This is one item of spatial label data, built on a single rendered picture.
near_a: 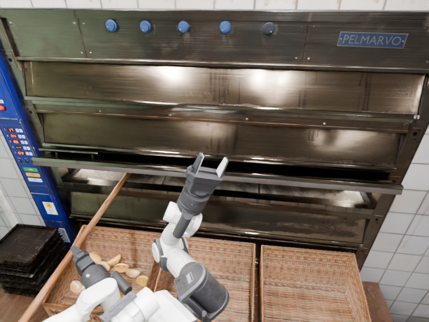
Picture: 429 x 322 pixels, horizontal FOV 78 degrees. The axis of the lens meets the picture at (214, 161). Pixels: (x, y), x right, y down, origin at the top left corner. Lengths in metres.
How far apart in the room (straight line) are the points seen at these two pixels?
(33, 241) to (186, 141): 1.13
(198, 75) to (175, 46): 0.15
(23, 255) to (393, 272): 2.21
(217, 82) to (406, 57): 0.75
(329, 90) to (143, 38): 0.82
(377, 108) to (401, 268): 1.11
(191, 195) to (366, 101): 0.85
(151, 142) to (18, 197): 1.09
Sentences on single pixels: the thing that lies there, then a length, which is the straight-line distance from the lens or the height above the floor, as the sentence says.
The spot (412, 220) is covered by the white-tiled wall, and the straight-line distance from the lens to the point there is 1.81.
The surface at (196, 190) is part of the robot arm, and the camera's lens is 0.81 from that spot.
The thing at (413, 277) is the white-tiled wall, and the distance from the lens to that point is 2.18.
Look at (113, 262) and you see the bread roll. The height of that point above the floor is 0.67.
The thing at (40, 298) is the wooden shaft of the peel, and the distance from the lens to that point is 1.28.
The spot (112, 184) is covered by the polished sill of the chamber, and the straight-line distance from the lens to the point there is 1.72.
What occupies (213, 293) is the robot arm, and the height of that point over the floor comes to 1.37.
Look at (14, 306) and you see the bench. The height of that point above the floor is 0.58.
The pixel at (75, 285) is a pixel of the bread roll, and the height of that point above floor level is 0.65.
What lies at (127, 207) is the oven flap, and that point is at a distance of 1.78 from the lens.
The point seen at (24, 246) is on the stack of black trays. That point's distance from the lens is 1.99.
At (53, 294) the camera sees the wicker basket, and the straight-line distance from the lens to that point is 1.94.
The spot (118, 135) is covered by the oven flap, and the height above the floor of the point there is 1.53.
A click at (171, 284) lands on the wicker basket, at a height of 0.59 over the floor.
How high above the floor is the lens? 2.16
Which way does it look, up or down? 32 degrees down
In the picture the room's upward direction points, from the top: straight up
